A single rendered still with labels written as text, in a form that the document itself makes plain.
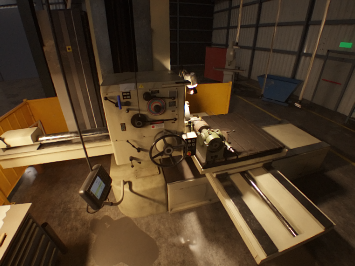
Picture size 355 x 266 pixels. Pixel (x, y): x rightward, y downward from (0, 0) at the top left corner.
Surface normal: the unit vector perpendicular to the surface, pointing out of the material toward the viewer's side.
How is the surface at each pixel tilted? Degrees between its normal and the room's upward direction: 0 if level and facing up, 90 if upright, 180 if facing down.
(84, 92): 90
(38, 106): 90
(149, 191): 90
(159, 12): 90
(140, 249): 0
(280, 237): 0
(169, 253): 0
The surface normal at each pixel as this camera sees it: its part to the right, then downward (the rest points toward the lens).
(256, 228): 0.00, -0.87
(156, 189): 0.26, 0.48
